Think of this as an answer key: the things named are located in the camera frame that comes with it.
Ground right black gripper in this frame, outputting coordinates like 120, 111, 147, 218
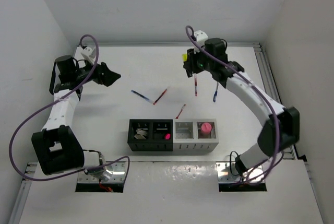
184, 45, 213, 75

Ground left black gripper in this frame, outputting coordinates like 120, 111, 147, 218
73, 56, 120, 87

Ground yellow black highlighter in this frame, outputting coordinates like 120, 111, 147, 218
182, 54, 187, 62

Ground blue refill pen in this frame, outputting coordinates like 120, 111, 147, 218
131, 90, 154, 104

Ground red refill pen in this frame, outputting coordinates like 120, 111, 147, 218
153, 86, 169, 105

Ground pink tape roll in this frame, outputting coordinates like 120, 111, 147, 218
199, 122, 212, 138

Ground white staple box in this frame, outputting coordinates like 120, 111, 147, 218
136, 128, 148, 135

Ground pink staple box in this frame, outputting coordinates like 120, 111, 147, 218
134, 134, 147, 140

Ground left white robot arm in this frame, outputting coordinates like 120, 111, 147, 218
31, 55, 121, 175

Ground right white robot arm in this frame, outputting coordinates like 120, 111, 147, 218
183, 38, 300, 175

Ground dark red gel pen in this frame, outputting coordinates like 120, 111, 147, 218
194, 74, 198, 97

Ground small red gel pen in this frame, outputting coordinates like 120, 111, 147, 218
175, 104, 186, 119

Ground blue gel pen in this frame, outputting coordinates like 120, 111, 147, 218
212, 82, 219, 102

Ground grey two-slot container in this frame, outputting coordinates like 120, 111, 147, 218
173, 119, 219, 152

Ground black two-slot container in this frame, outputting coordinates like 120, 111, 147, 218
127, 119, 174, 152

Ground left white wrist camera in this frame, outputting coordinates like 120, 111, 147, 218
81, 46, 97, 65

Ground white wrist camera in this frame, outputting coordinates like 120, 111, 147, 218
81, 46, 97, 65
194, 30, 209, 47

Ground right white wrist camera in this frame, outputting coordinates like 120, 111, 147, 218
194, 30, 209, 47

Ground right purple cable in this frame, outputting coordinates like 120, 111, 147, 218
185, 25, 285, 184

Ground purple cable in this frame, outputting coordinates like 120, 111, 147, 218
185, 25, 285, 184
9, 34, 130, 182

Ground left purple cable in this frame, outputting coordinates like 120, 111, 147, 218
9, 34, 130, 182

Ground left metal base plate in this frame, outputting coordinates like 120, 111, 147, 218
77, 162, 127, 184

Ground metal base plate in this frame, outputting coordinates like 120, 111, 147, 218
216, 162, 264, 185
77, 162, 127, 184

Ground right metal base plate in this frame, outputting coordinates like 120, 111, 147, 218
216, 162, 264, 185

